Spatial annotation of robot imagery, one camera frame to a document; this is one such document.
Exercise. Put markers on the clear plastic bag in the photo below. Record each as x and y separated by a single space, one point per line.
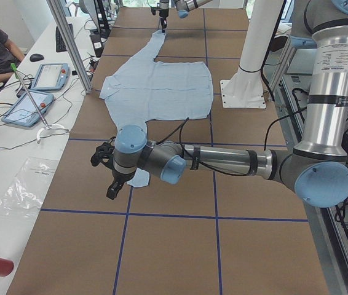
26 193

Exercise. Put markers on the blue teach pendant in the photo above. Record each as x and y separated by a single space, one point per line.
23 111
51 77

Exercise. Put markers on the metal rod green tip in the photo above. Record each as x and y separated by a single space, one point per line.
14 68

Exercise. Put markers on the black computer mouse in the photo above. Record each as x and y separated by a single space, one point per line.
36 57

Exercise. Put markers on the blue teach pendant near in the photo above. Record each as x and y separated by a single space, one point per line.
23 111

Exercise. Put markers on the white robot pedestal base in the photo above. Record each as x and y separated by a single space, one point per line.
245 88

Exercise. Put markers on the blue teach pendant far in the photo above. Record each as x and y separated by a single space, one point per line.
51 77

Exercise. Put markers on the black keyboard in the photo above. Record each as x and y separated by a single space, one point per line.
60 45

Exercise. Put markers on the light blue button shirt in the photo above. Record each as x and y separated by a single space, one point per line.
142 90

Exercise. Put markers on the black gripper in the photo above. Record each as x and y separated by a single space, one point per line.
163 13
122 177

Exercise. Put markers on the aluminium frame post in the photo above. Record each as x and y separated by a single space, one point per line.
62 24

